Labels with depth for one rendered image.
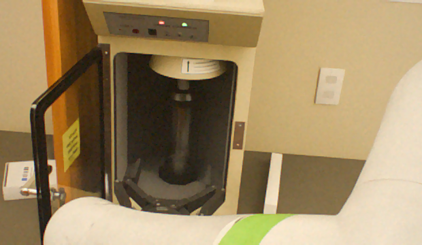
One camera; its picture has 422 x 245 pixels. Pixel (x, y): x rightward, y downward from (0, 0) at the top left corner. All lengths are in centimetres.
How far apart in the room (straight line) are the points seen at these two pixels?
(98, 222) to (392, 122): 34
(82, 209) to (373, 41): 112
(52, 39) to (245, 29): 36
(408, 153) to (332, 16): 119
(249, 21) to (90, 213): 49
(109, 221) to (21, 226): 77
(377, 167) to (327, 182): 118
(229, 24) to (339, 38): 63
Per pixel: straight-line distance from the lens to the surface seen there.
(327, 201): 148
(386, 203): 35
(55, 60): 106
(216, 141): 136
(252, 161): 159
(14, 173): 146
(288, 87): 160
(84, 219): 63
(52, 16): 103
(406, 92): 42
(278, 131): 166
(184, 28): 102
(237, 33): 101
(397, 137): 39
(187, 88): 124
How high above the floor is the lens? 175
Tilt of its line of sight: 27 degrees down
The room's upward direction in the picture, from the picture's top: 5 degrees clockwise
